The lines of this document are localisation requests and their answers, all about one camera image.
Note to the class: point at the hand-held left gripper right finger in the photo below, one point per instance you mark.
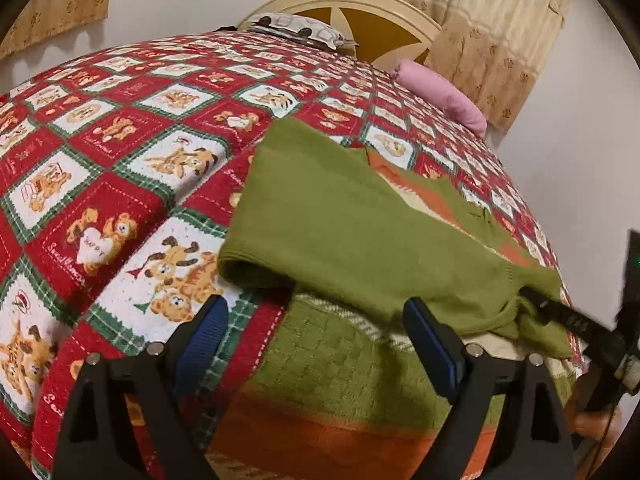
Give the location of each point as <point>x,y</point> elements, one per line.
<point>432,345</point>

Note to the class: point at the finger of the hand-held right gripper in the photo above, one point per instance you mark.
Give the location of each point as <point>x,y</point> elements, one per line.
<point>575,320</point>

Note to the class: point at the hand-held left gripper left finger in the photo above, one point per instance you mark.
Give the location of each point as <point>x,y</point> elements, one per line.
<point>207,332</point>

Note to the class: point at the green knitted sweater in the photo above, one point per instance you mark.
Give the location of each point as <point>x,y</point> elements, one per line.
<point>340,220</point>

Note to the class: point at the person's right hand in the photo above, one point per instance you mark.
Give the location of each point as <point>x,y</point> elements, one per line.
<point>592,422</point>

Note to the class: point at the red printed bear blanket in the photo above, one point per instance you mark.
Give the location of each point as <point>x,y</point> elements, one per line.
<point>130,175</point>

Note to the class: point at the pink pillow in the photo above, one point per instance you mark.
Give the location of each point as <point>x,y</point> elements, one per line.
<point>445,92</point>

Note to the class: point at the beige patterned curtain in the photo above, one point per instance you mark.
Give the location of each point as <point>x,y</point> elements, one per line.
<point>480,20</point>
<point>50,0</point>

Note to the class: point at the patterned white pillow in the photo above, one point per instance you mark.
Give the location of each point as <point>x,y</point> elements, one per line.
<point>295,27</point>

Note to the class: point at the cream wooden headboard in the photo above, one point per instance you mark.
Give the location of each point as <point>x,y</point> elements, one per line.
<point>380,15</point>

